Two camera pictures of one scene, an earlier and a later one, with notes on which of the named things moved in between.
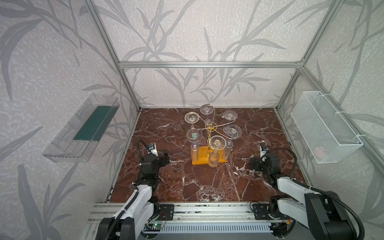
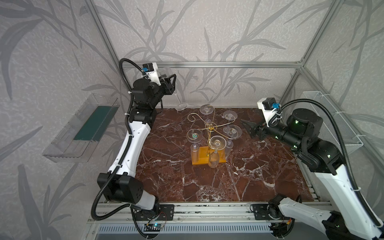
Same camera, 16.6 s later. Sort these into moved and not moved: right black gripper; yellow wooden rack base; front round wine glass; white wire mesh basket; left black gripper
Moved: right black gripper; left black gripper
Not moved: yellow wooden rack base; front round wine glass; white wire mesh basket
